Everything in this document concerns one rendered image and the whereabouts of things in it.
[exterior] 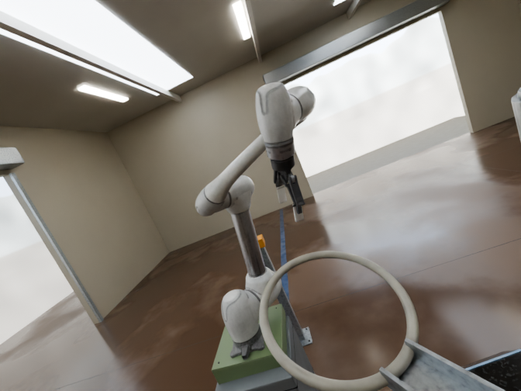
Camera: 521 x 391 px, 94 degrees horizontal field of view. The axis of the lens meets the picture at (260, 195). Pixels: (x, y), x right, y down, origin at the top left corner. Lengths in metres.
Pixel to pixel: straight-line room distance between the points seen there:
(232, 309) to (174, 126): 6.63
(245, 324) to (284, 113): 1.01
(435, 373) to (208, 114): 6.96
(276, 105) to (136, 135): 7.45
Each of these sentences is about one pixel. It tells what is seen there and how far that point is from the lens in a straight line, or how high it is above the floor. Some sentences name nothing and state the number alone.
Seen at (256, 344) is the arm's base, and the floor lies 0.90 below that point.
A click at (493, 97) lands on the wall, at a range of 8.87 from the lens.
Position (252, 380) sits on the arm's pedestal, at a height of 0.80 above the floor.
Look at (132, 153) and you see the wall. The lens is 8.14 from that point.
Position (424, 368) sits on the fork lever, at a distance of 0.86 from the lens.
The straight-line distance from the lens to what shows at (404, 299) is 0.95.
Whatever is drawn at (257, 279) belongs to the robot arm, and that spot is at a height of 1.14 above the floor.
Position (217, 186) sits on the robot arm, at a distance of 0.99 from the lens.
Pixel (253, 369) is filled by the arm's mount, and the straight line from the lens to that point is 1.43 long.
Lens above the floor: 1.76
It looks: 9 degrees down
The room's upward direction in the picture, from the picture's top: 24 degrees counter-clockwise
